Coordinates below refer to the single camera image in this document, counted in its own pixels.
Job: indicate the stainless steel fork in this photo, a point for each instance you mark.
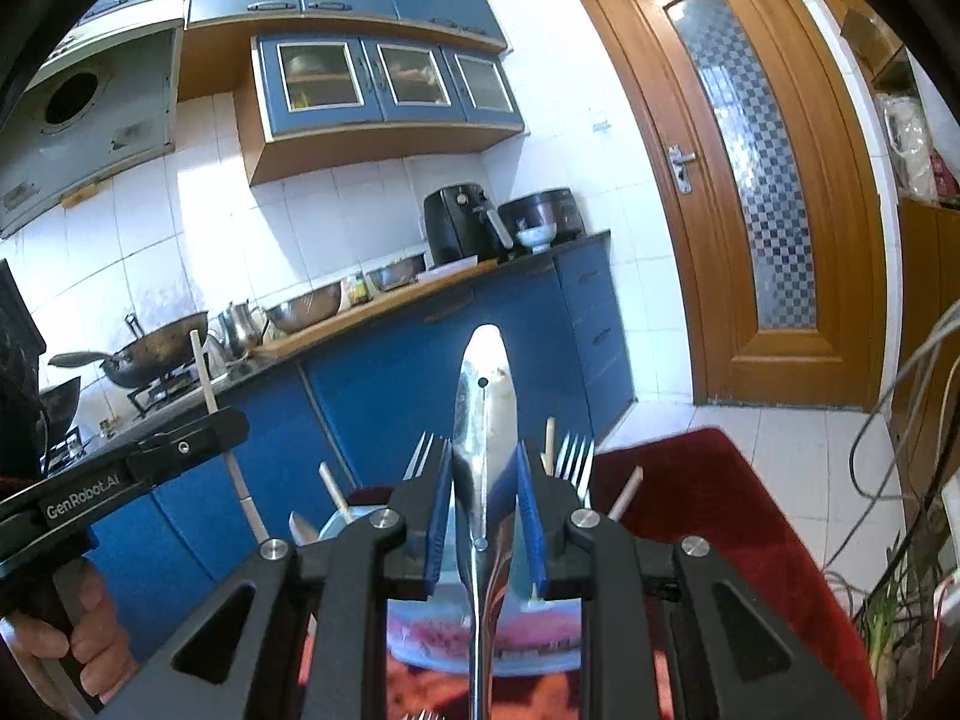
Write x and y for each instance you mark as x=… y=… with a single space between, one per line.
x=576 y=465

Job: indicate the red packet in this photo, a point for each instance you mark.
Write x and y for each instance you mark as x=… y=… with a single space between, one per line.
x=945 y=176

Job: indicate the blue kitchen base cabinet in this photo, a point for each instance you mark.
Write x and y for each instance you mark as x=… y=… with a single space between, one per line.
x=420 y=367

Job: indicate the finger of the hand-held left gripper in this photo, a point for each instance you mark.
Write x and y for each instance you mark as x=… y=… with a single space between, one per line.
x=150 y=461

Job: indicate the red floral blanket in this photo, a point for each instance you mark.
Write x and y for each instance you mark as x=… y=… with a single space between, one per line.
x=712 y=480

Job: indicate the dark wok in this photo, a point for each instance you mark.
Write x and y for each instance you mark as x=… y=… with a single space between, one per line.
x=150 y=349

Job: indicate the white tray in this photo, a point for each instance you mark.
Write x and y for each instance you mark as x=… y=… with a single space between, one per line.
x=450 y=268

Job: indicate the stainless steel colander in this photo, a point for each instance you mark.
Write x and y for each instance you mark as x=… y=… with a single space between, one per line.
x=304 y=311

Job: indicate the white ceramic bowl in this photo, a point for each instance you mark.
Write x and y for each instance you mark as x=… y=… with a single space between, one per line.
x=536 y=238

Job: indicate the black air fryer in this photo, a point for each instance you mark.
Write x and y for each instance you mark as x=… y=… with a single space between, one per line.
x=454 y=225

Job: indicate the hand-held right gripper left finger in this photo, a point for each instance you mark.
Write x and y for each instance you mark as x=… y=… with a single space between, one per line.
x=439 y=525

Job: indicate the white plastic bag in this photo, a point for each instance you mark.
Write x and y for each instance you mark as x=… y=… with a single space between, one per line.
x=907 y=142

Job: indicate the stainless steel spoon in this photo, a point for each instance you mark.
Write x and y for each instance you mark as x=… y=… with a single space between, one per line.
x=484 y=427

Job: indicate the wooden door with glass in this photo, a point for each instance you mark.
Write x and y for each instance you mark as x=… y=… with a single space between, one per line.
x=652 y=277

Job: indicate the gas stove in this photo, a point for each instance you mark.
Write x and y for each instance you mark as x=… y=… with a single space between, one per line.
x=172 y=390

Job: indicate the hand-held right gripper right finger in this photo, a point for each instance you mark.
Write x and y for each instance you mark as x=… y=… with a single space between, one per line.
x=529 y=532

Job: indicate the glass-front blue wall cabinet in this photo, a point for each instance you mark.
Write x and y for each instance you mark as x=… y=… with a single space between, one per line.
x=375 y=135

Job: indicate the grey range hood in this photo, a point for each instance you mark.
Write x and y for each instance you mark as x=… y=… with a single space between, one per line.
x=90 y=135

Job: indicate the stainless steel teapot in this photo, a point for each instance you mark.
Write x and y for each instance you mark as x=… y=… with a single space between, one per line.
x=240 y=330

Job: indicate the light blue utensil box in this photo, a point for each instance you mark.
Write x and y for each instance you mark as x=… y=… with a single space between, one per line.
x=525 y=630

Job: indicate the wooden chopstick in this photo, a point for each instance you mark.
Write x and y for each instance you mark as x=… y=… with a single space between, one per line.
x=626 y=491
x=204 y=375
x=335 y=495
x=550 y=446

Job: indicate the brown cardboard box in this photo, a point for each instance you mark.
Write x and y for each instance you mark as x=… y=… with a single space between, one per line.
x=870 y=37

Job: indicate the wooden shelf unit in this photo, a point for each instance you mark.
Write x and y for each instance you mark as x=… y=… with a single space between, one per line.
x=926 y=277

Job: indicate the green plant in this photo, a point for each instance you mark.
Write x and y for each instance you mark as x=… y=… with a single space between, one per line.
x=892 y=607

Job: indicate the person's left hand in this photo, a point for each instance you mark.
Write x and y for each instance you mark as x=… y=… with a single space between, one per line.
x=101 y=637

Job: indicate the stainless steel basin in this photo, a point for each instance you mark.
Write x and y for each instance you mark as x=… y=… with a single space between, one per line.
x=397 y=271

